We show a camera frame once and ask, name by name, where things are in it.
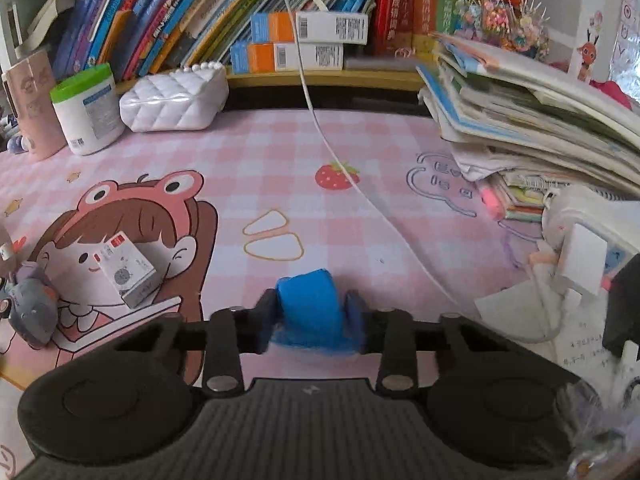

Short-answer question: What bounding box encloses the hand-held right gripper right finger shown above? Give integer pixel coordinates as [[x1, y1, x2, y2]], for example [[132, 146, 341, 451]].
[[344, 290, 507, 397]]

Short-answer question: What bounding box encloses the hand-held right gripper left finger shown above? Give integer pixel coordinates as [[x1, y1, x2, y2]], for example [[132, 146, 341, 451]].
[[114, 289, 279, 399]]

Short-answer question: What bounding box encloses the blue tape roll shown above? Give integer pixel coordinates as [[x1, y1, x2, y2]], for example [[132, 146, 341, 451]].
[[270, 269, 364, 359]]

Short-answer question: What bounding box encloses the pink checked cartoon desk mat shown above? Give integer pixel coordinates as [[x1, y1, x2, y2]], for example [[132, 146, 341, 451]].
[[0, 108, 551, 401]]

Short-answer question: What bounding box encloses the small white carton box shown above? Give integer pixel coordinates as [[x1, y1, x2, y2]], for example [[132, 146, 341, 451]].
[[92, 231, 159, 310]]

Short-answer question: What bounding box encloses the pink highlighter pen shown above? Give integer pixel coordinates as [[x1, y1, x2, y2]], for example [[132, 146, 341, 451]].
[[477, 182, 507, 221]]

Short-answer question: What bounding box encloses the white printed paper sheet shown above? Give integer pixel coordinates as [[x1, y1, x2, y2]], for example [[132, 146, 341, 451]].
[[474, 280, 623, 391]]

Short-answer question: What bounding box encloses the grey plush toy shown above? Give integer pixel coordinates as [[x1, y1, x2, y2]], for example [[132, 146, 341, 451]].
[[0, 260, 62, 349]]

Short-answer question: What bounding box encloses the white plug adapter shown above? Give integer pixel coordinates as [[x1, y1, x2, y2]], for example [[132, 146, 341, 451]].
[[554, 223, 609, 297]]

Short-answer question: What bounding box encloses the wooden bookshelf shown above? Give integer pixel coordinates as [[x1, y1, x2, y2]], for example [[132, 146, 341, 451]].
[[114, 67, 427, 94]]

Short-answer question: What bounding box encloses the white quilted purse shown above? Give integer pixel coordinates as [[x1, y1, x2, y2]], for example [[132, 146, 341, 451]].
[[119, 62, 230, 133]]

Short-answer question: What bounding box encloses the white power strip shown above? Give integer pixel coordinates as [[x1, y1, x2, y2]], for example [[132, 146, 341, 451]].
[[542, 184, 640, 257]]

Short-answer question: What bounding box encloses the black box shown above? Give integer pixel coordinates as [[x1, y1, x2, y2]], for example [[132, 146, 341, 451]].
[[602, 254, 640, 361]]

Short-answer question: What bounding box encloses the stack of books and notebooks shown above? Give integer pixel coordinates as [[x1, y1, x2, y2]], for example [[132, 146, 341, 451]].
[[416, 34, 640, 223]]

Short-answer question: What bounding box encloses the white jar with green lid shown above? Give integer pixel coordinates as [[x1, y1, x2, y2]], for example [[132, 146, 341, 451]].
[[49, 63, 126, 156]]

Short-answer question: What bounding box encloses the row of red books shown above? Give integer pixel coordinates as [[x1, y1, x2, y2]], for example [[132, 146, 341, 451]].
[[374, 0, 532, 59]]

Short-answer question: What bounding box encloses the pink cartoon cup box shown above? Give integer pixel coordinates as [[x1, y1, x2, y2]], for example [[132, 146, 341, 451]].
[[4, 50, 69, 162]]

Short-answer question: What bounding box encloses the row of colourful books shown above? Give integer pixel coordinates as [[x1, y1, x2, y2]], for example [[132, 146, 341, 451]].
[[50, 0, 396, 82]]

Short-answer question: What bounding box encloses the deer cartoon card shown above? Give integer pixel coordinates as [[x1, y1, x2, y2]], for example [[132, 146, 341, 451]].
[[569, 0, 627, 84]]

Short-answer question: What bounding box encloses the white cable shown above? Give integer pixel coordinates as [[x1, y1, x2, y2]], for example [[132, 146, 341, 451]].
[[274, 0, 473, 313]]

